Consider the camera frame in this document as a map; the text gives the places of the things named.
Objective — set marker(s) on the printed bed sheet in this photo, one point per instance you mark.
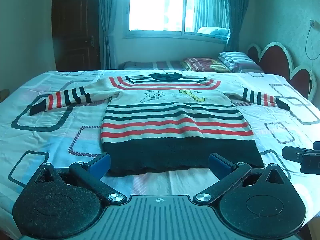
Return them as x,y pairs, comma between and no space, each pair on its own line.
50,135

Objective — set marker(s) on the window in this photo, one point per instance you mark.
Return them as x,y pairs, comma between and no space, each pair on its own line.
175,7

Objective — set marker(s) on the wall socket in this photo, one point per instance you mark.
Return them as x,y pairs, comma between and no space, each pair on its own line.
314,23

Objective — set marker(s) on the striped knit sweater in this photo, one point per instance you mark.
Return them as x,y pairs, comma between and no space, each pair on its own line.
175,130

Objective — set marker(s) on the red scalloped headboard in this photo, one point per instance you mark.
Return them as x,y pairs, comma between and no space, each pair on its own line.
280,62

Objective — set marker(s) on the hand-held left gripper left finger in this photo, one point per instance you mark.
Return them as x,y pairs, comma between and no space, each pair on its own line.
100,165

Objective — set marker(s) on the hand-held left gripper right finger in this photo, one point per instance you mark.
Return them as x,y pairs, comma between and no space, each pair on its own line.
220,165

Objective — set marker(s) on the striped mattress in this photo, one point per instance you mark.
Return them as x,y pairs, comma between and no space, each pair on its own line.
152,65

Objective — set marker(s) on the teal curtain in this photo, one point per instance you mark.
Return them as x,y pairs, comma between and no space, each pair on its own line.
107,22
233,17

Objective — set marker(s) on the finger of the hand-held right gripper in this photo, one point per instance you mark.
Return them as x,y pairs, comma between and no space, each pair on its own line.
292,153
311,161

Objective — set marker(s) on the folded light blanket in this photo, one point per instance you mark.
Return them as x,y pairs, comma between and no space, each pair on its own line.
212,30

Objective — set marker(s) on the striped pillow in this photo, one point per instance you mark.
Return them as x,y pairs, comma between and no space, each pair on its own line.
236,60

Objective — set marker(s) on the dark wooden door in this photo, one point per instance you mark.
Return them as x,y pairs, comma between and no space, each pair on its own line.
75,27

